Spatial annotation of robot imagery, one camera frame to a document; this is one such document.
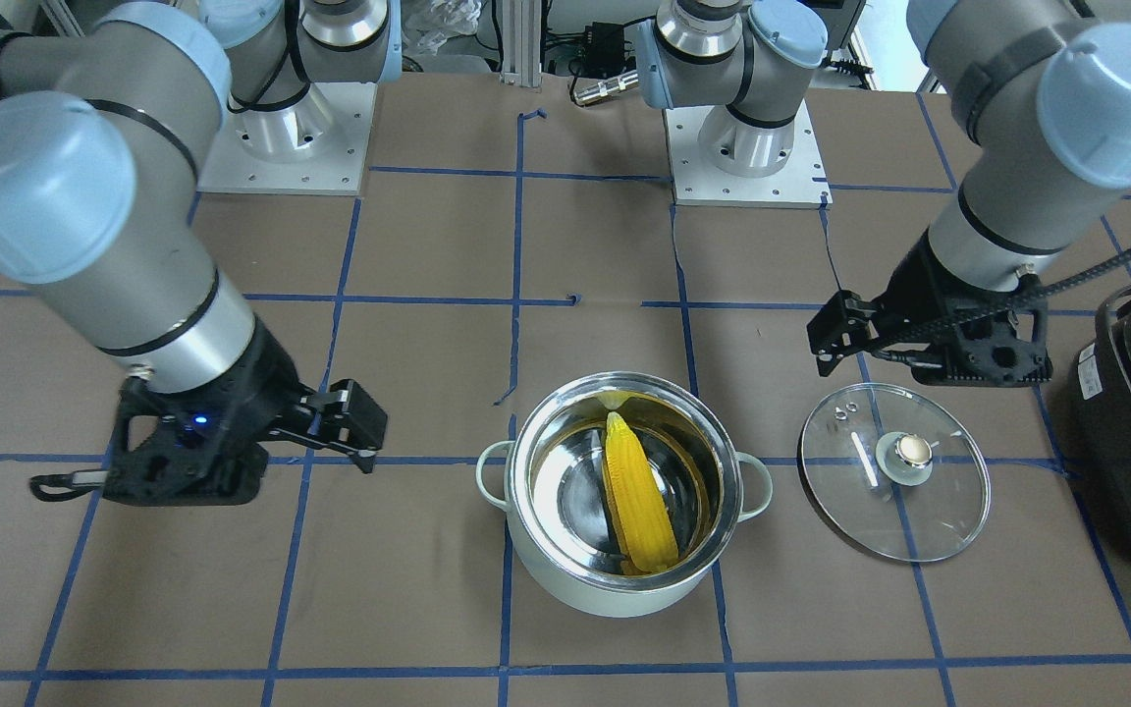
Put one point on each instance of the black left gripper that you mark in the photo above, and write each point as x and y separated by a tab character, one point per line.
915	285

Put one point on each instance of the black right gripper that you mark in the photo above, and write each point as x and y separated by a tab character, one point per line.
261	385

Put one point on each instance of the glass pot lid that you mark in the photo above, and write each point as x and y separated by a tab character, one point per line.
894	473

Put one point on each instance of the yellow corn cob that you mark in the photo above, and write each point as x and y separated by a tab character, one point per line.
637	510

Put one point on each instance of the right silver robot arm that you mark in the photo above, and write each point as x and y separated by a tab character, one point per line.
103	138

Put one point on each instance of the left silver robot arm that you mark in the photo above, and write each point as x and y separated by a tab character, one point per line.
1044	92

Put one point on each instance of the pale green electric pot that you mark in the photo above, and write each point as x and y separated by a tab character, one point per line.
555	506

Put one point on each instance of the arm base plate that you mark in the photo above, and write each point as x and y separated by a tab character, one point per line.
283	137
718	161

